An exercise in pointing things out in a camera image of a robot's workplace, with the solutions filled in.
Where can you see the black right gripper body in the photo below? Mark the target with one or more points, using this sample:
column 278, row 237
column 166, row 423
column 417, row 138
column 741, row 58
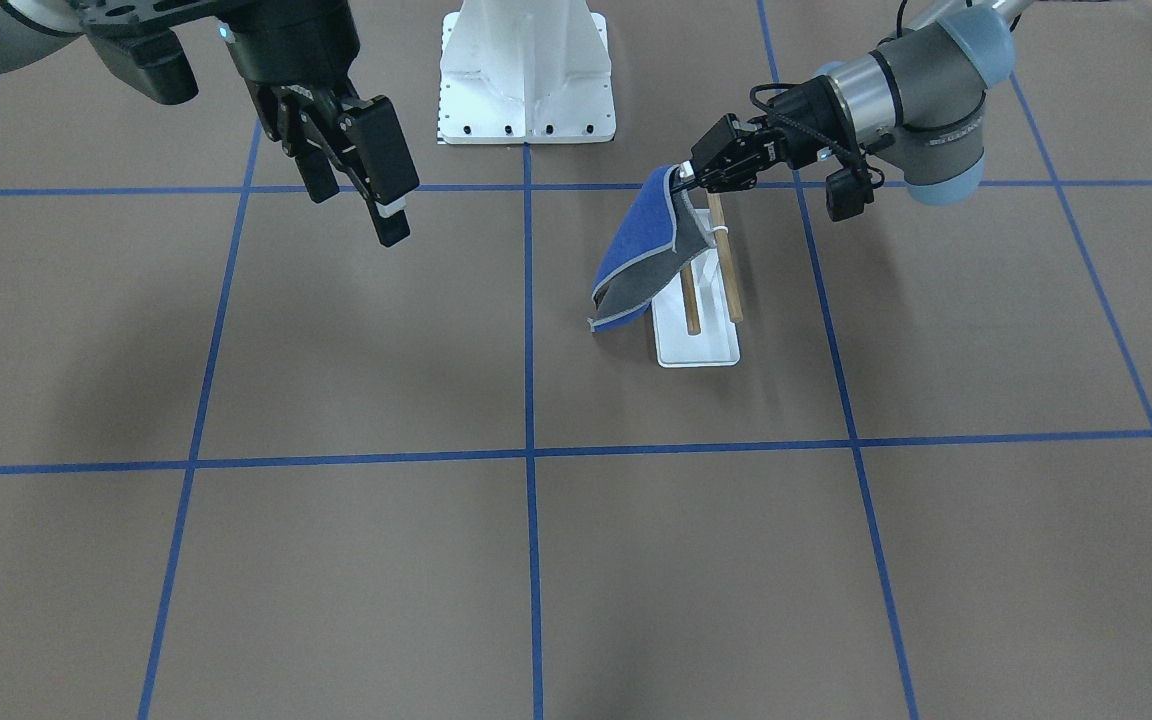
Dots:
column 288, row 42

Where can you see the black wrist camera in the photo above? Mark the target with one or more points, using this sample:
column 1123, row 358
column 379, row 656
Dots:
column 155, row 65
column 850, row 190

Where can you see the blue grey microfibre towel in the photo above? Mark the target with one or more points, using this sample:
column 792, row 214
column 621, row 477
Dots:
column 660, row 233

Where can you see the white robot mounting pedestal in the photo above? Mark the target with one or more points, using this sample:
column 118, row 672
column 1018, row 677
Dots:
column 525, row 72

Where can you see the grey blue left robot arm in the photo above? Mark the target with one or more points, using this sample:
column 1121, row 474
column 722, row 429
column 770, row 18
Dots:
column 917, row 101

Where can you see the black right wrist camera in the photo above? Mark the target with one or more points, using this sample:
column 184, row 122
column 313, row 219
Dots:
column 155, row 65

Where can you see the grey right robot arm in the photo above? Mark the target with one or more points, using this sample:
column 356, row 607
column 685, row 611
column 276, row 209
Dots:
column 32, row 30

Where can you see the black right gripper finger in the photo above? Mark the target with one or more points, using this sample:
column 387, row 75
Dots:
column 316, row 171
column 379, row 163

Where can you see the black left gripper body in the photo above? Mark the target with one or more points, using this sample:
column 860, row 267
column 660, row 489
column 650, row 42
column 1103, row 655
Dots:
column 802, row 108

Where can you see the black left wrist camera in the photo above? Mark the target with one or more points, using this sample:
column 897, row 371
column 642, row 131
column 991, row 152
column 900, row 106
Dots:
column 850, row 190

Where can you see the white wooden towel rack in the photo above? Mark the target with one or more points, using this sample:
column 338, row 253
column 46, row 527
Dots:
column 695, row 317

